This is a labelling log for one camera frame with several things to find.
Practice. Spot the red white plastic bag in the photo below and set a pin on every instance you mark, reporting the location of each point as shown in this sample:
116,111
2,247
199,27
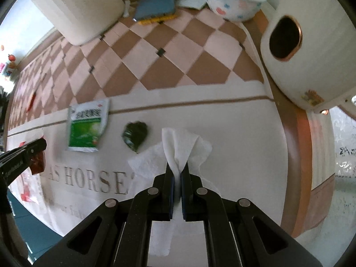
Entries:
29,187

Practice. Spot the checkered printed tablecloth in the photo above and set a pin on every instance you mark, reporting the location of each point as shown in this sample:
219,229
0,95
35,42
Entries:
198,72

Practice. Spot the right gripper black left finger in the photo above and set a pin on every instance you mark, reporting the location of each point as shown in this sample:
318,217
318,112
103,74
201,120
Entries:
135,217

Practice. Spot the blue notebook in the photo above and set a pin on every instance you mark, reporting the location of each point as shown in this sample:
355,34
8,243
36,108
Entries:
148,9

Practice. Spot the white cylindrical container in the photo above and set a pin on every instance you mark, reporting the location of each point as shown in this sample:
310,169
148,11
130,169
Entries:
80,21

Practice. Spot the small red wrapper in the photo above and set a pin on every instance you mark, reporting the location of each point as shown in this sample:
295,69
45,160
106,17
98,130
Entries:
31,102

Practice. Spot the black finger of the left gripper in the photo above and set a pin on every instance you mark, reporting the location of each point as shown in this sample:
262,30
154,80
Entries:
14,162

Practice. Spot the white bowl with hearts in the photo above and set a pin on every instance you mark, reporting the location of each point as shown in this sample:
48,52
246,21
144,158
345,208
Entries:
236,4

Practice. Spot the red snack wrapper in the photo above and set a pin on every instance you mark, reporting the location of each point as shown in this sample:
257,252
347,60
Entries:
37,164

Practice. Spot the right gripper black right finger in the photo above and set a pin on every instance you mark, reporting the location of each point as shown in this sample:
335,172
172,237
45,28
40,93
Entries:
202,204

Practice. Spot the dark green crumpled wrapper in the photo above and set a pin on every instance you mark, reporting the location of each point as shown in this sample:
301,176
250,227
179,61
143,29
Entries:
134,134

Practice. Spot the green white medicine packet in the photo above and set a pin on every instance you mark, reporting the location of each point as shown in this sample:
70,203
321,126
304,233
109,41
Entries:
86,124

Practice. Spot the white paper tissue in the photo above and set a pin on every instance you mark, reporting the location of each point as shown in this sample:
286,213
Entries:
178,148

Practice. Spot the white rice cooker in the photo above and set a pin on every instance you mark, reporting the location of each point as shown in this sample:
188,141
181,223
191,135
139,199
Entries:
308,49

